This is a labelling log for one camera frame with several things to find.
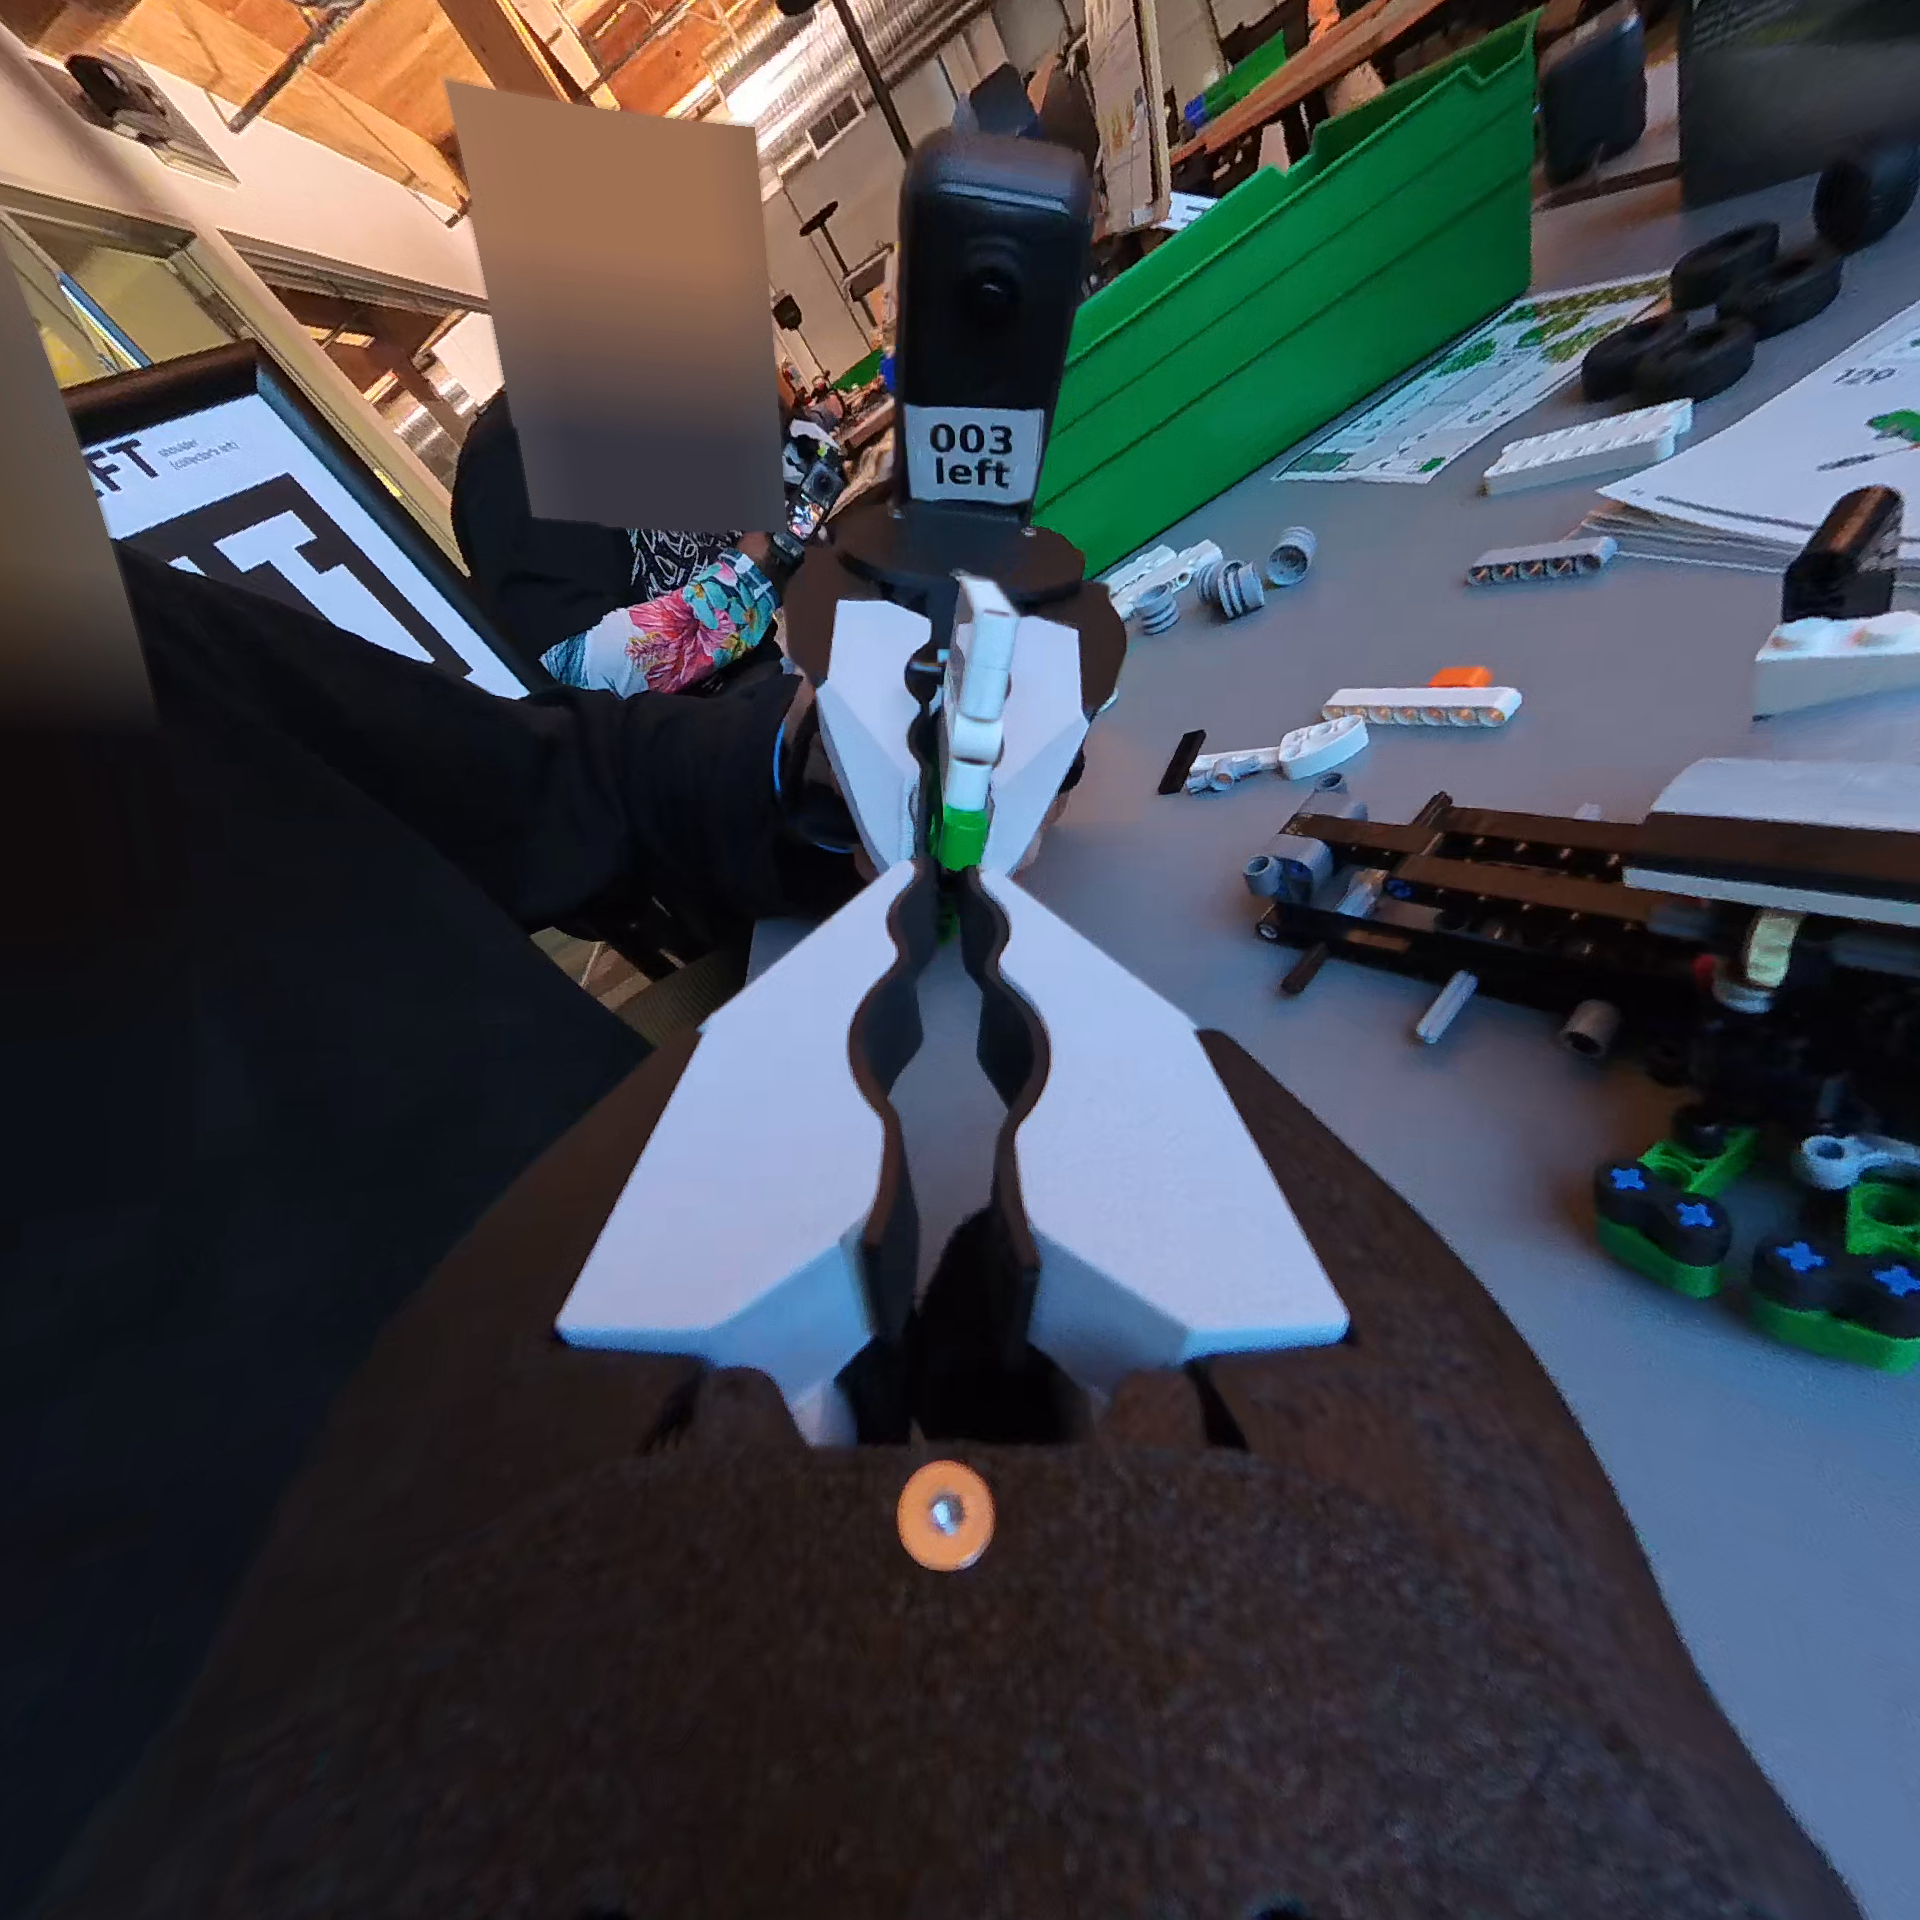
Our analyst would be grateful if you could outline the white lego beam orange pin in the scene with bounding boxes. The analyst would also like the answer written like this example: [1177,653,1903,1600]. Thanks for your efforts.
[1318,661,1527,731]

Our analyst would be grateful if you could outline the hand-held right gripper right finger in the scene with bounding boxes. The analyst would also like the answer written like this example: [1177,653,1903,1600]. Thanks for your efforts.
[967,860,1354,1444]

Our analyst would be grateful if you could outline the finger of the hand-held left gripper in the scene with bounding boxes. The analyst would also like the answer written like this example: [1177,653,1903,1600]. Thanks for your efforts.
[817,597,962,872]
[977,608,1093,875]

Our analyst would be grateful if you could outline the white lego beam dark holes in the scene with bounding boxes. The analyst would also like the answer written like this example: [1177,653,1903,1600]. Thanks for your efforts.
[1462,534,1624,589]

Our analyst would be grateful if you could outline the light grey lego connector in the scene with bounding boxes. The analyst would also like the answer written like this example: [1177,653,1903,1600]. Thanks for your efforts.
[1790,1128,1920,1198]

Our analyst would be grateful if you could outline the long white lego beam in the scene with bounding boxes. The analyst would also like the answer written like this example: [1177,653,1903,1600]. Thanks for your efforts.
[1481,399,1696,501]

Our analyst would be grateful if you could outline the green lego piece black pins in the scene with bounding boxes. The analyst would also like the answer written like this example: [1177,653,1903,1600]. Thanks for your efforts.
[1591,1112,1766,1303]
[1743,1175,1920,1375]

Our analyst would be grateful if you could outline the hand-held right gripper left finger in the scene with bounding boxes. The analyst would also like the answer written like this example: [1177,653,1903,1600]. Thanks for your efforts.
[551,860,963,1444]

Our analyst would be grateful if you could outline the black lego set box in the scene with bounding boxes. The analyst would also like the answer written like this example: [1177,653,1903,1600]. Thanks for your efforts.
[1678,0,1920,215]

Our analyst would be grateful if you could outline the green printed sticker sheet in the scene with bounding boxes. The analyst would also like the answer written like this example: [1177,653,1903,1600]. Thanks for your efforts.
[1271,275,1678,488]

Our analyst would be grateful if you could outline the lego instruction booklet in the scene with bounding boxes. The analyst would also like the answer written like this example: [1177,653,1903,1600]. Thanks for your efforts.
[1579,296,1920,568]

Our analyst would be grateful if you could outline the black rounded object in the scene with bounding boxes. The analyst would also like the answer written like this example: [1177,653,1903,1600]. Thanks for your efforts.
[1533,4,1654,192]

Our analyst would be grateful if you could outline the lego truck model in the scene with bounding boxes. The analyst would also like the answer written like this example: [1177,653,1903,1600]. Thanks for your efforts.
[1240,484,1920,1086]

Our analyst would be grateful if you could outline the black and white sign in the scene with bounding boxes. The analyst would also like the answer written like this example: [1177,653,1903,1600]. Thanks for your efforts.
[58,339,544,710]

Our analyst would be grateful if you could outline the green plastic bin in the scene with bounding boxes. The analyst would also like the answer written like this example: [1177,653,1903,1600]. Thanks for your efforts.
[1030,7,1546,582]

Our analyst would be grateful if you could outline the white lego connector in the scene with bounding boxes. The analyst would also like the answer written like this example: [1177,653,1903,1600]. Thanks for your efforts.
[1182,710,1374,797]

